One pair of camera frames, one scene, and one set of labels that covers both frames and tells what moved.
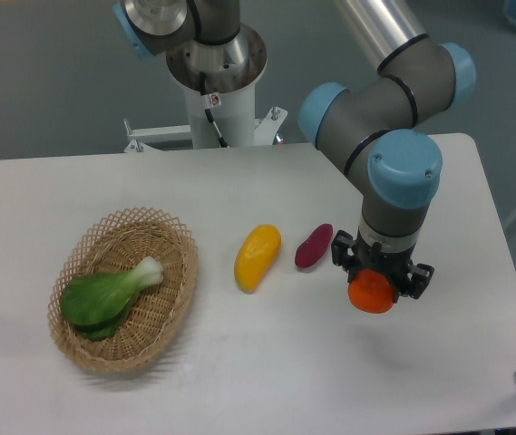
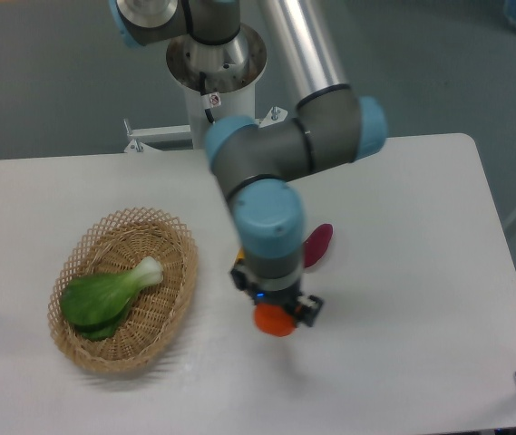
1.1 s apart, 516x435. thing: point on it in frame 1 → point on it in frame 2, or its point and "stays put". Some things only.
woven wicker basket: (111, 244) stays put
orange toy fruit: (371, 292) → (273, 319)
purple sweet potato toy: (313, 249) stays put
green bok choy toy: (97, 304) stays put
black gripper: (407, 279) → (307, 306)
